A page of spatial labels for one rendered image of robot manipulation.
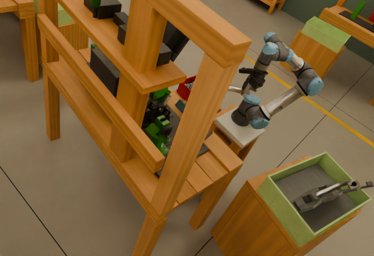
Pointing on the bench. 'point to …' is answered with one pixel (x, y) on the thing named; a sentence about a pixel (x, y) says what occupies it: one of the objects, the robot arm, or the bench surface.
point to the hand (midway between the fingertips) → (244, 91)
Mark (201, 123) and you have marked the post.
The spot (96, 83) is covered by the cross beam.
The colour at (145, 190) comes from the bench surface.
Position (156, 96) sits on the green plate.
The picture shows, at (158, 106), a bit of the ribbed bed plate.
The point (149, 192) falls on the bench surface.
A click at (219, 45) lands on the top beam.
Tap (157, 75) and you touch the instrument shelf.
